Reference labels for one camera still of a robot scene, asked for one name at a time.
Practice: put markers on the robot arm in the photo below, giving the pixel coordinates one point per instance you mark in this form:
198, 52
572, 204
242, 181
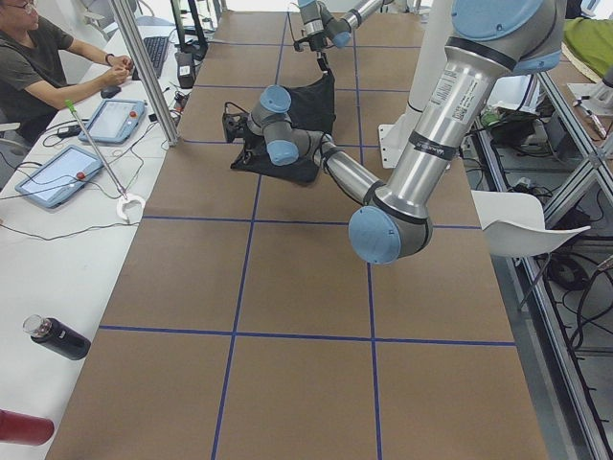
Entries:
322, 29
484, 41

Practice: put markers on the metal grabber rod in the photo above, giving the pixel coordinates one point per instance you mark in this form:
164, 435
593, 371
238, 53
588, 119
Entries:
125, 197

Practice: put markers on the seated person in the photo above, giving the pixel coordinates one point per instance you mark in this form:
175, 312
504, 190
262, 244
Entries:
33, 82

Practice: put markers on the black computer mouse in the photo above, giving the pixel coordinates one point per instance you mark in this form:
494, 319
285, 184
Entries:
110, 91

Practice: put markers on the blue teach pendant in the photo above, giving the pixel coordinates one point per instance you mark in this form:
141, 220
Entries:
114, 120
57, 180

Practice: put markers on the lower blue teach pendant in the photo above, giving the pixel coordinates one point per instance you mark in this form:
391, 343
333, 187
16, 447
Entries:
57, 180

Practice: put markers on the upper blue teach pendant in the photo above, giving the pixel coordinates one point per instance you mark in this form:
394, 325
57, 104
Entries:
114, 120

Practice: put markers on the person right hand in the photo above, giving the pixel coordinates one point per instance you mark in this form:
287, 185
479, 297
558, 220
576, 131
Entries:
120, 68

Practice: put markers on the white chair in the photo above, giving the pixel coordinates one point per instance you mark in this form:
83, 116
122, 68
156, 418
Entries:
514, 225

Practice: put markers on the black water bottle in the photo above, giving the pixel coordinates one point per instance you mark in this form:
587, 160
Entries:
56, 336

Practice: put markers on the black keyboard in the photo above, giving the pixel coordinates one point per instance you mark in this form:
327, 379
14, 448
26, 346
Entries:
157, 49

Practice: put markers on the red bottle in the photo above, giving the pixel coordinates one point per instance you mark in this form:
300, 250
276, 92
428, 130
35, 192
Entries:
24, 429

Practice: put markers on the black t-shirt with logo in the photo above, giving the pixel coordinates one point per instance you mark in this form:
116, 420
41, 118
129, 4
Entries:
286, 127

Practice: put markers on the aluminium frame post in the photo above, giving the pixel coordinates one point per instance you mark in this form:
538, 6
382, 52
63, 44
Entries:
135, 45

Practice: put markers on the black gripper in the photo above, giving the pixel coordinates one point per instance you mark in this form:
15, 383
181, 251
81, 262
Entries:
316, 45
247, 142

